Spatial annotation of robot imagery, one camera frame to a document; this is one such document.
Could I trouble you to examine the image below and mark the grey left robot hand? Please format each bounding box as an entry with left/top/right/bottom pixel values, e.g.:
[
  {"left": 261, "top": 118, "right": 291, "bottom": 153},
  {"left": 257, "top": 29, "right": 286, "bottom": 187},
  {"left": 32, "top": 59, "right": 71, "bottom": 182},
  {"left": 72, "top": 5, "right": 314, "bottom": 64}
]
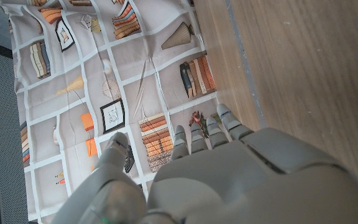
[{"left": 50, "top": 103, "right": 358, "bottom": 224}]

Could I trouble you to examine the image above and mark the printed bookshelf backdrop cloth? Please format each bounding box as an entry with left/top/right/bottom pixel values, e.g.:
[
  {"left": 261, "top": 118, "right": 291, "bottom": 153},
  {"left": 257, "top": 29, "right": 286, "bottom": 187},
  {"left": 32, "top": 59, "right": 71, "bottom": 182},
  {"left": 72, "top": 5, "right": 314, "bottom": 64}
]
[{"left": 0, "top": 0, "right": 219, "bottom": 224}]

